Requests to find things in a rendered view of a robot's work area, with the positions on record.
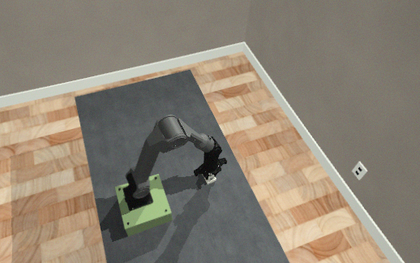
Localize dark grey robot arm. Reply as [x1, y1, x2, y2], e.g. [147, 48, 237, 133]
[123, 114, 222, 211]

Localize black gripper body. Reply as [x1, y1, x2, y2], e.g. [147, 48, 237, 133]
[194, 157, 227, 176]

